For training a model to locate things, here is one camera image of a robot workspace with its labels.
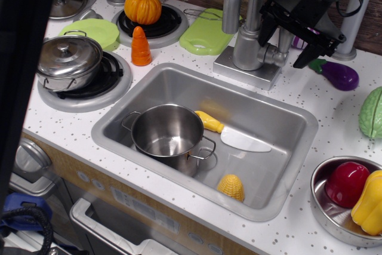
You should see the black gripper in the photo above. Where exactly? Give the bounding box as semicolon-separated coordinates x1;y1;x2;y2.
258;0;346;68

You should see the silver faucet lever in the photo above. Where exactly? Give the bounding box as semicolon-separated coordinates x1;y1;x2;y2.
258;28;294;67

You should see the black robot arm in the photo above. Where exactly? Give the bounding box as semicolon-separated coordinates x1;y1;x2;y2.
258;0;363;69

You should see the purple white toy onion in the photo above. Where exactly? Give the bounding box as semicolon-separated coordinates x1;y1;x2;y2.
291;27;320;50

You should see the silver faucet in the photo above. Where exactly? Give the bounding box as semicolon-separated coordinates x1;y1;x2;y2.
213;0;282;91

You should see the purple toy eggplant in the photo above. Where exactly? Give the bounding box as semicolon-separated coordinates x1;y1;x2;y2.
308;59;359;91

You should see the green cutting board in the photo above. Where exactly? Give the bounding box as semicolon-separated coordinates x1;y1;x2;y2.
179;8;234;56

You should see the green toy cabbage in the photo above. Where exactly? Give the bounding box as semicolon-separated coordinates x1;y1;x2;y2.
358;87;381;139

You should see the silver sink basin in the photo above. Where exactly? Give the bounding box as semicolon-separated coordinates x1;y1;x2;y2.
91;63;318;222

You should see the back stove burner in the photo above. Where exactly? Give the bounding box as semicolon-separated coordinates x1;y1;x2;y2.
112;4;189;49

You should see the stove burner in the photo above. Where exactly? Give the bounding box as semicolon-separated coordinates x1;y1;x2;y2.
37;52;133;113
112;4;189;49

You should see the orange toy carrot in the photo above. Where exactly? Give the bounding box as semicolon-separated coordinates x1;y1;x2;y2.
131;26;152;66

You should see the orange toy pumpkin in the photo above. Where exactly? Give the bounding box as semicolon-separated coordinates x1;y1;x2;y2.
124;0;162;25

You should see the red toy pepper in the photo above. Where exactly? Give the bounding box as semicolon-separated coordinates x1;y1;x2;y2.
325;161;370;208

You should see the steel pot in sink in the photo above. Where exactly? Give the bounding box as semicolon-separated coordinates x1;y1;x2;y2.
121;104;216;177

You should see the yellow toy corn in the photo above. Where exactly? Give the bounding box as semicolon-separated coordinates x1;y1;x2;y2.
217;174;245;202

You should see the front stove burner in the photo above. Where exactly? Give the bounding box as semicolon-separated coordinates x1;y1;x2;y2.
37;52;133;113

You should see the green plastic plate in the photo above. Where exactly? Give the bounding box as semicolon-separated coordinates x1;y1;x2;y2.
59;19;120;51

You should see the steel bowl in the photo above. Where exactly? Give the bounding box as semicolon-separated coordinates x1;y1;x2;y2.
310;156;381;248

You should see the yellow toy pepper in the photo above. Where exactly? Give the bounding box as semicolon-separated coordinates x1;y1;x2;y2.
351;170;381;236

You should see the steel pot with lid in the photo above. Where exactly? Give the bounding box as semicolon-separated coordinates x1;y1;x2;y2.
36;35;103;92

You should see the steel pot lid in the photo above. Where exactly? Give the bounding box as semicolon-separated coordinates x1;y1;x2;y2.
50;0;87;19

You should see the dark foreground panel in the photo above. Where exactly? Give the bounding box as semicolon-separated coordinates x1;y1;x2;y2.
1;0;53;193

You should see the silver front dial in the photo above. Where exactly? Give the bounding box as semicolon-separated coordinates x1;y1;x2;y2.
14;137;52;174

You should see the blue clamp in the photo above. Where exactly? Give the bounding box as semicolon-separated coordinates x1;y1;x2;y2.
1;192;53;231

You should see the silver post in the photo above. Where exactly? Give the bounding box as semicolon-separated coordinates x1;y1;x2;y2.
331;0;369;61

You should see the wire utensil handle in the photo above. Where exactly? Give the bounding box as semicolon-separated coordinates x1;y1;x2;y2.
183;8;222;21

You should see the yellow handled toy knife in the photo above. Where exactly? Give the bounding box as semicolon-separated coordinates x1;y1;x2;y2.
195;110;272;153

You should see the oven door handle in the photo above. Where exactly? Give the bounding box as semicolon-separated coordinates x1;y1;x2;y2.
70;198;176;254

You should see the black braided cable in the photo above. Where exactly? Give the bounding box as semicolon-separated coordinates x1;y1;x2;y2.
0;205;54;255

